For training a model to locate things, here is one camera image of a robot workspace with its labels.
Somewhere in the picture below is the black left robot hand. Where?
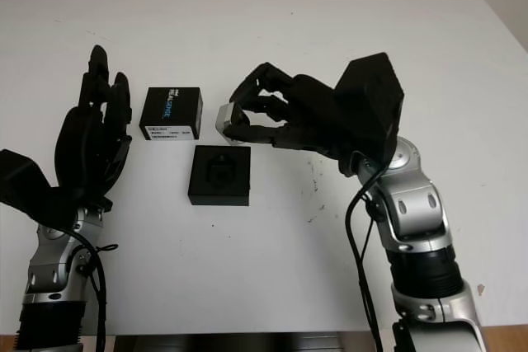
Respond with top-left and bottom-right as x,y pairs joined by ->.
54,45 -> 133,210

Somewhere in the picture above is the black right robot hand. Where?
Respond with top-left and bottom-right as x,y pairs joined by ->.
224,62 -> 389,180

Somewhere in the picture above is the small silver depth camera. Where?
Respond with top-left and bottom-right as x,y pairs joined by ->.
214,101 -> 251,146

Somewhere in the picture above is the black printed RealSense box lid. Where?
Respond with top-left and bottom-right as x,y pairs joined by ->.
138,87 -> 206,142

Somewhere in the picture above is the black box base foam insert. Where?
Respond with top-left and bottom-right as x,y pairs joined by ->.
187,144 -> 252,208

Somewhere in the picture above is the dark robot torso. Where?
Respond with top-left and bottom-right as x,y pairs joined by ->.
113,333 -> 397,352

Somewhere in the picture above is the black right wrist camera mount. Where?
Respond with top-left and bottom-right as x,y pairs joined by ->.
332,52 -> 404,163

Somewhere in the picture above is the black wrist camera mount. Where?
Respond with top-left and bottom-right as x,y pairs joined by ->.
332,52 -> 404,163
0,148 -> 80,222

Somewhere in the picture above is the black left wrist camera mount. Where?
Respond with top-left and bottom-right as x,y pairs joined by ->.
0,148 -> 80,222

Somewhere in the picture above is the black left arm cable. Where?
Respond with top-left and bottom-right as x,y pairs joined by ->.
53,228 -> 119,352

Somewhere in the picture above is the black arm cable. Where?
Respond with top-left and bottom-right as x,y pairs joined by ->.
53,228 -> 119,352
345,157 -> 385,352

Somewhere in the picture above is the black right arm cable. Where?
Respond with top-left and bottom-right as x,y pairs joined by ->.
345,157 -> 385,352

